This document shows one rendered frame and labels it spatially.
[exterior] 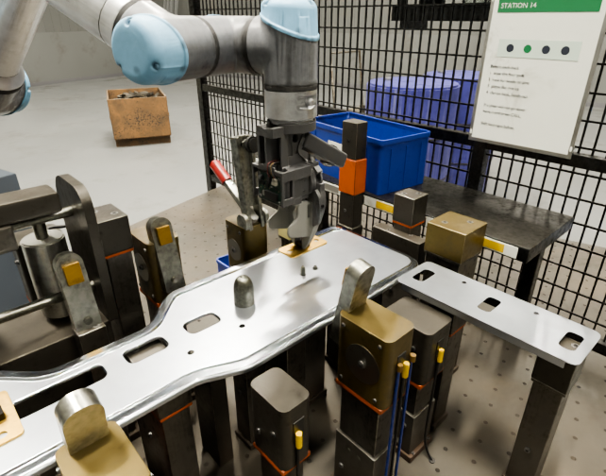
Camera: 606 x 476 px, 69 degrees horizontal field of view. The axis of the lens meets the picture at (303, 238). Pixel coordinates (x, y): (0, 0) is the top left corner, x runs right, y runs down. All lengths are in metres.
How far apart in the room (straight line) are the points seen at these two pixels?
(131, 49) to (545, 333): 0.65
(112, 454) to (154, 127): 5.43
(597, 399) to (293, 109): 0.86
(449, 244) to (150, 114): 5.15
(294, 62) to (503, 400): 0.78
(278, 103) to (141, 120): 5.18
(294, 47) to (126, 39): 0.20
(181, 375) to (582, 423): 0.78
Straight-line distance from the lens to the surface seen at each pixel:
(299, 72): 0.62
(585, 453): 1.03
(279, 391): 0.58
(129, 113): 5.76
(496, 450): 0.96
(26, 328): 0.84
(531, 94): 1.08
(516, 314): 0.76
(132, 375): 0.62
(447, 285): 0.79
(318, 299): 0.72
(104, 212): 0.79
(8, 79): 1.15
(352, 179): 1.03
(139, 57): 0.57
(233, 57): 0.65
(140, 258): 0.82
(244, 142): 0.80
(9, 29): 1.06
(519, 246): 0.90
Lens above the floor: 1.40
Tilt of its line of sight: 26 degrees down
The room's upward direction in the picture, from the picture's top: straight up
